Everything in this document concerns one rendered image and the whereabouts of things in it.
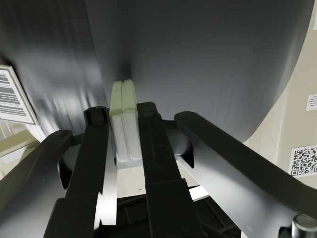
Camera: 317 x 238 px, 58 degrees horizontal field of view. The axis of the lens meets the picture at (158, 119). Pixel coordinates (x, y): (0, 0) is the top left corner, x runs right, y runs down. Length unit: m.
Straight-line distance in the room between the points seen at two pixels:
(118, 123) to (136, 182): 0.74
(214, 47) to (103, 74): 0.09
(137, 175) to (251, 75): 0.66
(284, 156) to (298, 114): 0.09
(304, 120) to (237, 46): 0.35
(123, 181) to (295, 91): 0.55
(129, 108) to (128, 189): 0.75
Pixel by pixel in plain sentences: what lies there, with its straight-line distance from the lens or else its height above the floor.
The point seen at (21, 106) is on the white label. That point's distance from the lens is 0.26.
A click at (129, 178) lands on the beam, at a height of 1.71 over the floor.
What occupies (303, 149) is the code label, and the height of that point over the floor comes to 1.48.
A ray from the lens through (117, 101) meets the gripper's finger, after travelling 0.17.
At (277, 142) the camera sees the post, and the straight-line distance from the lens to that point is 0.57.
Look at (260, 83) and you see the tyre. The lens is 0.26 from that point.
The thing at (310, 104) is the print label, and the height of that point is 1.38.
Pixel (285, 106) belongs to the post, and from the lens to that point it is 0.53.
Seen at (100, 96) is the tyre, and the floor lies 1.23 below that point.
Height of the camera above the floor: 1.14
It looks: 30 degrees up
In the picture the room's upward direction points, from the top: 174 degrees clockwise
